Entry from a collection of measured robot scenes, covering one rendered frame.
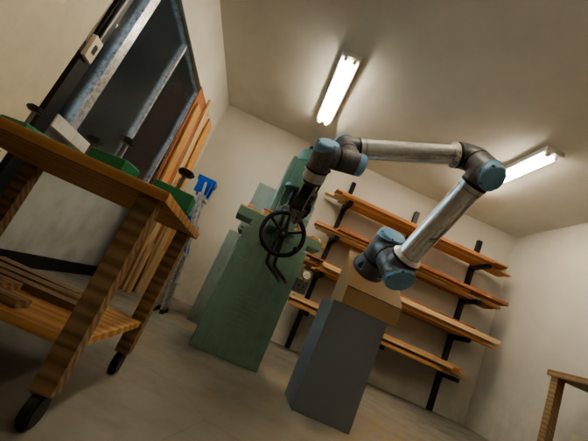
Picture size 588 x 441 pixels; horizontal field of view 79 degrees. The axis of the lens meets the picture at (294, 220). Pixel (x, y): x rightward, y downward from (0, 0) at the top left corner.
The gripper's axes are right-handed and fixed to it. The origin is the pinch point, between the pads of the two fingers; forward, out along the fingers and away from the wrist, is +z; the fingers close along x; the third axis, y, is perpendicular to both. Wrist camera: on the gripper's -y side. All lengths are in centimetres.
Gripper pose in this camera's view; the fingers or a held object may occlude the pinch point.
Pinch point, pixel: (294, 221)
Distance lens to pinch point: 151.6
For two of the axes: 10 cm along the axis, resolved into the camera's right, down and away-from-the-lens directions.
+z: -3.3, 8.0, 5.1
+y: 3.6, -3.9, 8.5
